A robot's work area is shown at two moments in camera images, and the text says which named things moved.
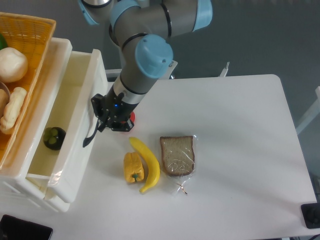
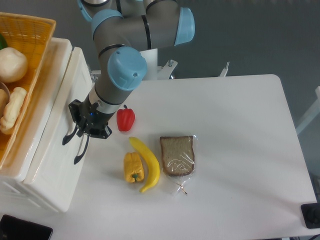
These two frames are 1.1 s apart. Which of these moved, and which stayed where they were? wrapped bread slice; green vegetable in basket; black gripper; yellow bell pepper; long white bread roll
Moved: black gripper
Stayed: long white bread roll; green vegetable in basket; wrapped bread slice; yellow bell pepper
